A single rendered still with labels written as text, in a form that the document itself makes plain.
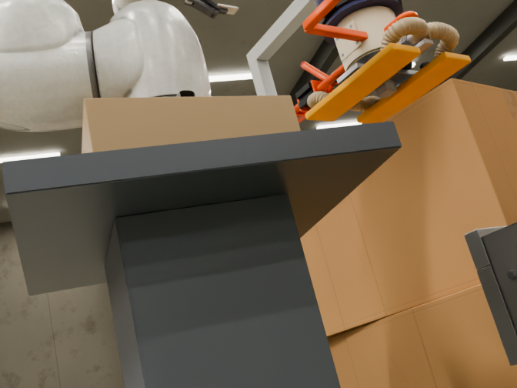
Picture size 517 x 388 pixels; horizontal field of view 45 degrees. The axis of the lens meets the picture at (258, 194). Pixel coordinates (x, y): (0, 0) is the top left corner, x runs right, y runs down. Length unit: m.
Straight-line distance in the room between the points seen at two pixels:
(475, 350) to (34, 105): 0.90
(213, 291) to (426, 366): 0.65
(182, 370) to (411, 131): 0.77
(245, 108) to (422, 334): 0.67
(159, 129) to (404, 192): 0.66
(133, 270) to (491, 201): 0.71
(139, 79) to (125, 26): 0.10
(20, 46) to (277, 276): 0.53
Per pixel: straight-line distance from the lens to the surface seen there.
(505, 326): 1.04
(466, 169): 1.29
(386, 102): 1.76
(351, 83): 1.58
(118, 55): 1.04
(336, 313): 1.53
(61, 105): 1.05
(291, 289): 0.87
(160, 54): 1.03
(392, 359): 1.44
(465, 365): 1.31
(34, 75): 1.05
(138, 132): 0.86
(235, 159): 0.77
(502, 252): 1.03
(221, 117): 0.89
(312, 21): 1.52
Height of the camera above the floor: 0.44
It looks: 18 degrees up
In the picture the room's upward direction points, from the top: 14 degrees counter-clockwise
